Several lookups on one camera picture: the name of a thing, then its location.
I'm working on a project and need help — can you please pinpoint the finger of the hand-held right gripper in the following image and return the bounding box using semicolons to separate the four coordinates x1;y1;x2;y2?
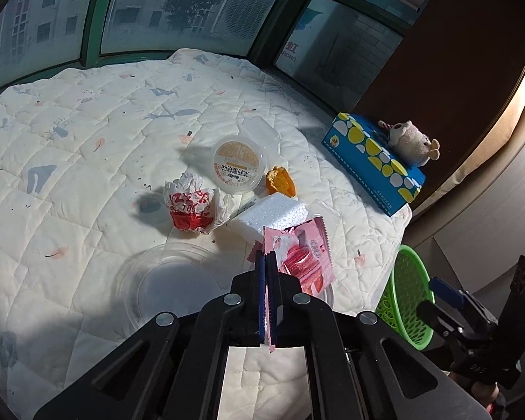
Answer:
428;276;469;312
415;300;463;345

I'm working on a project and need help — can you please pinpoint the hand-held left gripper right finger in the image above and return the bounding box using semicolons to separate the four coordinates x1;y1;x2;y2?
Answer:
266;251;496;420

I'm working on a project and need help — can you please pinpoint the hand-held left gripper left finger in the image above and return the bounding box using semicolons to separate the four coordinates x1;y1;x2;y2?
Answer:
33;249;267;420

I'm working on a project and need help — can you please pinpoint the green plastic mesh basket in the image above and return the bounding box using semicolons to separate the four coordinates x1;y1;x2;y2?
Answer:
374;244;436;351

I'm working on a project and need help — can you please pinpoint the pink snack wrapper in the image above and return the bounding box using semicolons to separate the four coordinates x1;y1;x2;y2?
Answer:
248;216;337;355

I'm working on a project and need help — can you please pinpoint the white foam block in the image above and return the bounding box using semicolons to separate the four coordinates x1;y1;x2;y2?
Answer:
232;195;309;243

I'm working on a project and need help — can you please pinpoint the red white paper wrapper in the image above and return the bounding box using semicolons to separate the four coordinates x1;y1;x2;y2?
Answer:
163;173;237;237

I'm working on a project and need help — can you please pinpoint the orange peel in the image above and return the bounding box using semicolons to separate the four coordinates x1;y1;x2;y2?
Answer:
265;165;297;197

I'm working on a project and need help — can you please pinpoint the round cup with orange label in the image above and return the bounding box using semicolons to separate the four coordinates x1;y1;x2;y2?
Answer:
213;135;265;193

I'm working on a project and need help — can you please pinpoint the person's right hand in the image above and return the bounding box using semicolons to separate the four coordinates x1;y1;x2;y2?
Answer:
448;372;508;416

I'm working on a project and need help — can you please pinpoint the white wardrobe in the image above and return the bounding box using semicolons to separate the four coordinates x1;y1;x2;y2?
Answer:
433;131;525;302

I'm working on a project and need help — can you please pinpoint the clear round plastic lid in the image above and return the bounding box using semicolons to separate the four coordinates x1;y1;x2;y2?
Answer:
116;243;228;337

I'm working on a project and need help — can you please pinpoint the blue spotted tissue box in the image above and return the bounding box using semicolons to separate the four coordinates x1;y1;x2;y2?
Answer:
321;112;426;217

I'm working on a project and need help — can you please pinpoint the small plush toy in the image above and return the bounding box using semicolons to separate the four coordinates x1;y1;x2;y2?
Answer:
377;119;441;168

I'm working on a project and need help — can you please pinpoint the dark wooden pillar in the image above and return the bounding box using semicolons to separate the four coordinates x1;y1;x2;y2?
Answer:
354;0;525;215

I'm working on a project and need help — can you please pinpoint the white quilted printed mat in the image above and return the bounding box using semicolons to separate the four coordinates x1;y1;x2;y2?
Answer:
0;48;414;420

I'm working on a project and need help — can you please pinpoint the outdoor air conditioner unit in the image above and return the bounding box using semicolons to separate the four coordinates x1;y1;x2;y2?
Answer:
212;0;285;44

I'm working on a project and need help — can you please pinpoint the green window frame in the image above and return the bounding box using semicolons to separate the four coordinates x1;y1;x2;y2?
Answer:
0;0;421;101

